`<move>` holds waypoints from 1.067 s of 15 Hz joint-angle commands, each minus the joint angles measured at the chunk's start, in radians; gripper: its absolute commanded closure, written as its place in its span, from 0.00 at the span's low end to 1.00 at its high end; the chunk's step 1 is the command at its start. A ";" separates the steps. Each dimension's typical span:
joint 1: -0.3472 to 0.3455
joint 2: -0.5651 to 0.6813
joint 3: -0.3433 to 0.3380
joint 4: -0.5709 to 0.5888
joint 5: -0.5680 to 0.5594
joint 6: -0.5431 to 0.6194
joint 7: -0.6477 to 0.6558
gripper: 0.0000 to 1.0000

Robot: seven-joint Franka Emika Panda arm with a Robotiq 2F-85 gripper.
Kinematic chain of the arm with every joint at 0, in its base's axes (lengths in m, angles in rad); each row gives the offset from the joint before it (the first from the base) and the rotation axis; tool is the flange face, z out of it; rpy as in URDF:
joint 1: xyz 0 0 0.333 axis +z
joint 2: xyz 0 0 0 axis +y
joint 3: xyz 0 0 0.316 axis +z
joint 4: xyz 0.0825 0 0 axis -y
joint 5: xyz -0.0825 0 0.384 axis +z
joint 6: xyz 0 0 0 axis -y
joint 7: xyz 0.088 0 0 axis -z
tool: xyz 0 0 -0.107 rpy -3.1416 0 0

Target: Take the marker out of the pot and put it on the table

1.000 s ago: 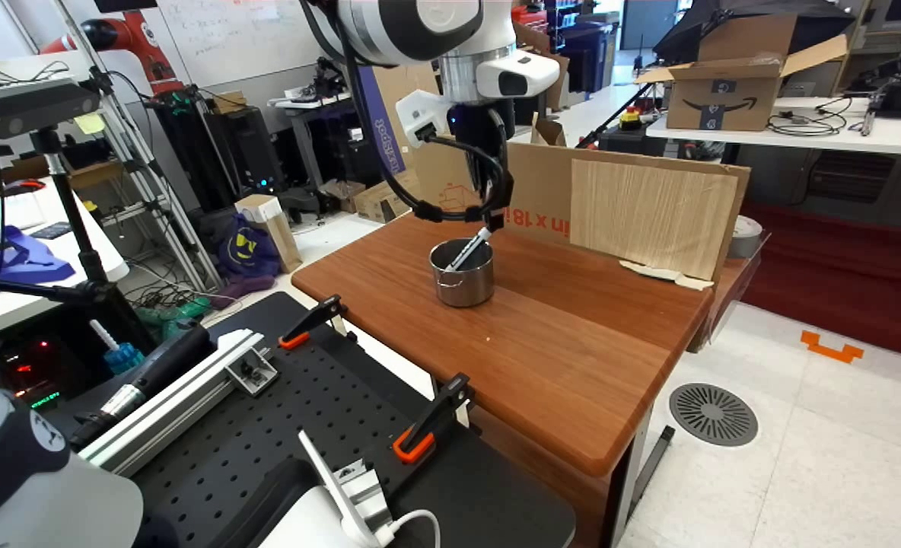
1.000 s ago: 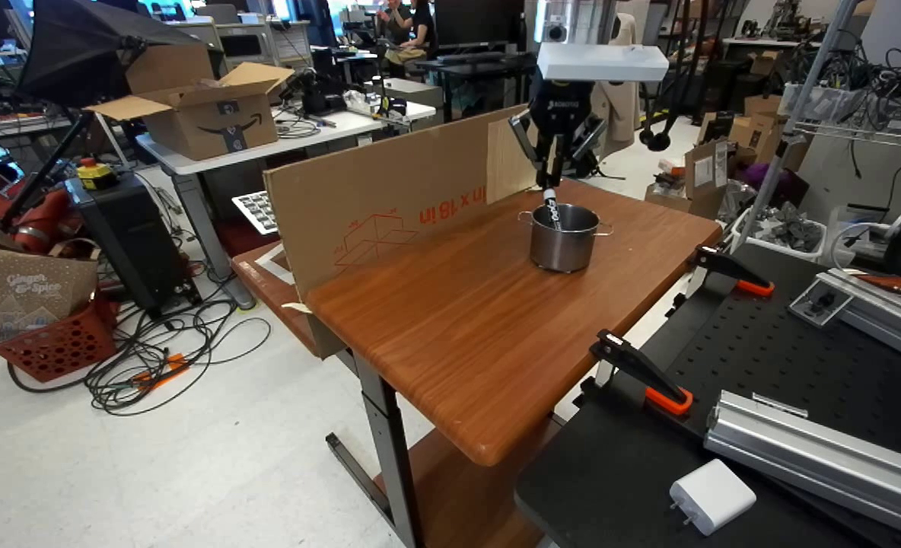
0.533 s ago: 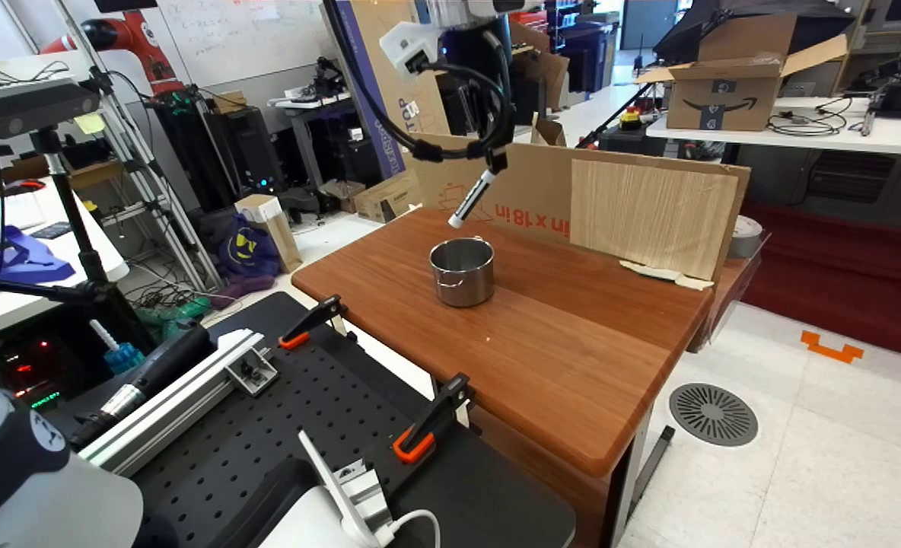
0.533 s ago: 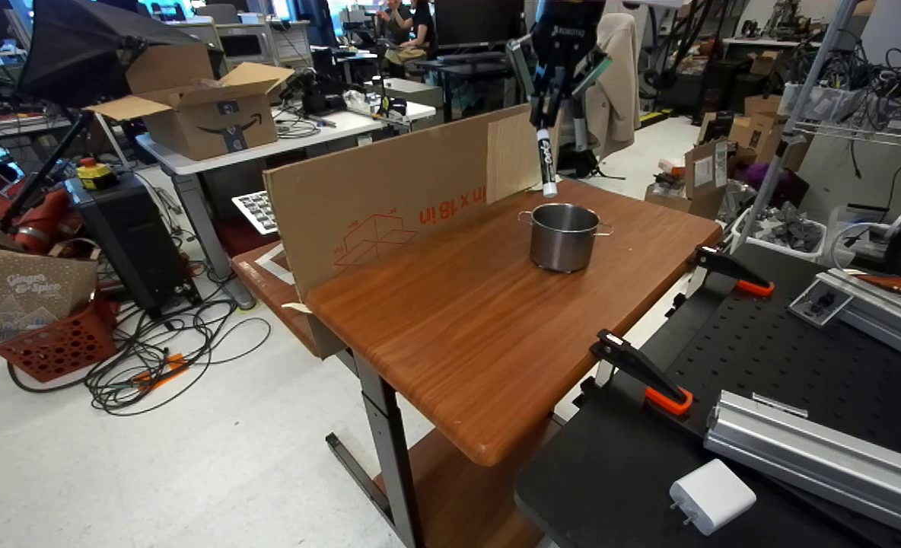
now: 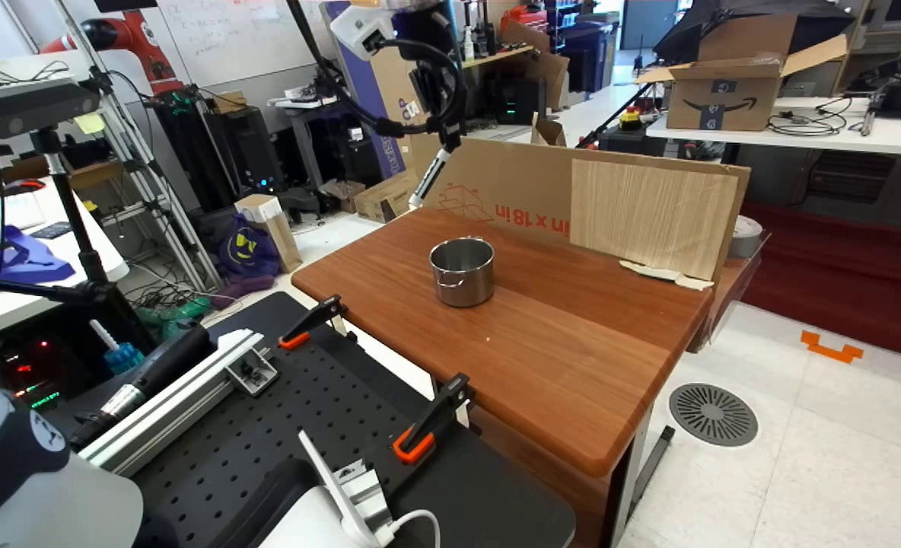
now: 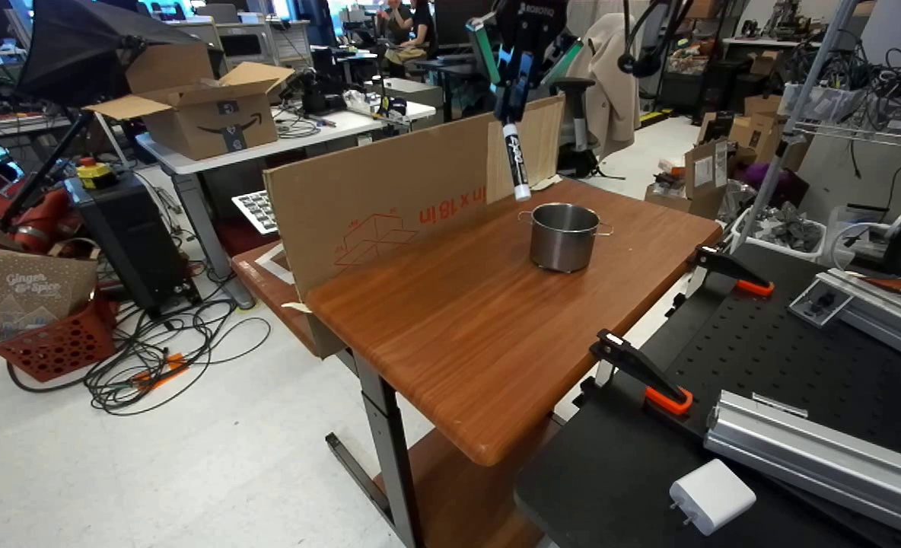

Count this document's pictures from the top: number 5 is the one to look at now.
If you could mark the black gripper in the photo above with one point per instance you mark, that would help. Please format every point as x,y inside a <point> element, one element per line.
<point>448,135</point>

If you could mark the black marker with white cap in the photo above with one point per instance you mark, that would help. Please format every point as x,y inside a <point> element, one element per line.
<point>426,179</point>

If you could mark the white navy robot base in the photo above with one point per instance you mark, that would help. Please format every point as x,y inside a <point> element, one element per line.
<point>25,477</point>

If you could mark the small steel pot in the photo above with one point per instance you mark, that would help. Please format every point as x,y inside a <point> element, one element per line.
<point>464,280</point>

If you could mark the flat low cardboard box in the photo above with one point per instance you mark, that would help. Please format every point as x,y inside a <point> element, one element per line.
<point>386,197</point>

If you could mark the large cardboard panel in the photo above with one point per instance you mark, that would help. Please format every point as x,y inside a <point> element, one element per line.
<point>614,202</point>

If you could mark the small tan cardboard box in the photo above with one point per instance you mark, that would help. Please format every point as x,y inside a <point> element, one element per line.
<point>270,228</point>

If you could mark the black orange bar clamp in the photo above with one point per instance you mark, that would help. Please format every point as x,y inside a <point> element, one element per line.
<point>305,324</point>
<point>426,420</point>

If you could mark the purple bag with yellow print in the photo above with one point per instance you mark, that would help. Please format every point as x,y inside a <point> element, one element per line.
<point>237,253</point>

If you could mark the black perforated breadboard plate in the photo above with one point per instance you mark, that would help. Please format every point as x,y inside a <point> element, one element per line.
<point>308,407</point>

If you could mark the open Amazon cardboard box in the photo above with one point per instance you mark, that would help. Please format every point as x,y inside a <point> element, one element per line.
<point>724,92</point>

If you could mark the metal shelf rack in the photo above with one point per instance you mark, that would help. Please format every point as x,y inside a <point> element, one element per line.
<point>142,172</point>

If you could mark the grey tape roll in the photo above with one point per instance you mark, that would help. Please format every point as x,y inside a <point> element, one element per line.
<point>746,238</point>

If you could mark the red machine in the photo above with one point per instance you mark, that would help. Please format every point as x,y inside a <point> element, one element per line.
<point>142,48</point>

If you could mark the black table leg bar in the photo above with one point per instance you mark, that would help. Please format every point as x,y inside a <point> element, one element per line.
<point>648,465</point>

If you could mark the round metal floor drain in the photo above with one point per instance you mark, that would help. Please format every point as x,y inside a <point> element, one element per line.
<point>712,415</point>

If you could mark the white work table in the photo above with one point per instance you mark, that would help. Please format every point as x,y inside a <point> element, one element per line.
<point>876,138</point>

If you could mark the blue purple cloth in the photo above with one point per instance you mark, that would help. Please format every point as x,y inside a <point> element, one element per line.
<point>9,264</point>

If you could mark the aluminium extrusion rail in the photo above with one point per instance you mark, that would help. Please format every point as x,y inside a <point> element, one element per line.
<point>176,399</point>

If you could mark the black camera tripod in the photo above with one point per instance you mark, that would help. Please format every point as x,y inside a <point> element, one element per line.
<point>83,243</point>

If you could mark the black camera on tripod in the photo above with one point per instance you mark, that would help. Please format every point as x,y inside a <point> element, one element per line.
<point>25,104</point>

